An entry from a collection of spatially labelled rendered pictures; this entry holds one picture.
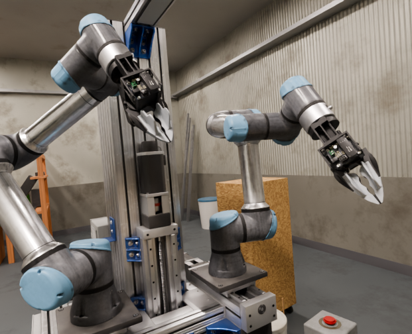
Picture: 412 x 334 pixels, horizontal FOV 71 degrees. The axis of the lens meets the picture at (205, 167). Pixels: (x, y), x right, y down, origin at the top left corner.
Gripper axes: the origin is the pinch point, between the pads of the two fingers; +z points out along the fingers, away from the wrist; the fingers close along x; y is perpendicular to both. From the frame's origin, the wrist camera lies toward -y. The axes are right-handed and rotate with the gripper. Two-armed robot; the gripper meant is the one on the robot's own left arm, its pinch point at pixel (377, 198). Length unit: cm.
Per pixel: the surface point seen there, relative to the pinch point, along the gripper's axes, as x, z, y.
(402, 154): 33, -77, -300
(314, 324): -39, 19, -32
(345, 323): -31, 22, -38
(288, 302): -120, 9, -197
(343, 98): 25, -177, -304
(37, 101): -437, -536, -158
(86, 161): -469, -425, -274
